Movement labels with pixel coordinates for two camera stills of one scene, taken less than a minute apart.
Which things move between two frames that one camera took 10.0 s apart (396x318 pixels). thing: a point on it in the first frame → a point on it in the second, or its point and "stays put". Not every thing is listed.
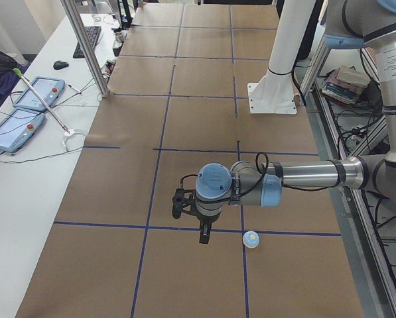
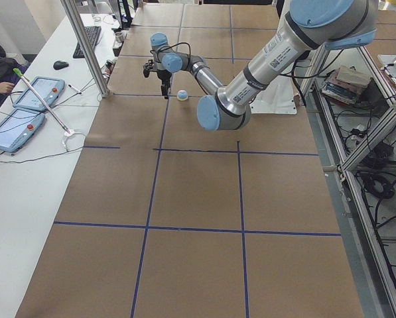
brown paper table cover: x=178 y=101 stays put
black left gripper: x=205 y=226 → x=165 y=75
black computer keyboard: x=93 y=33 stays put
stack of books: x=345 y=85 stays put
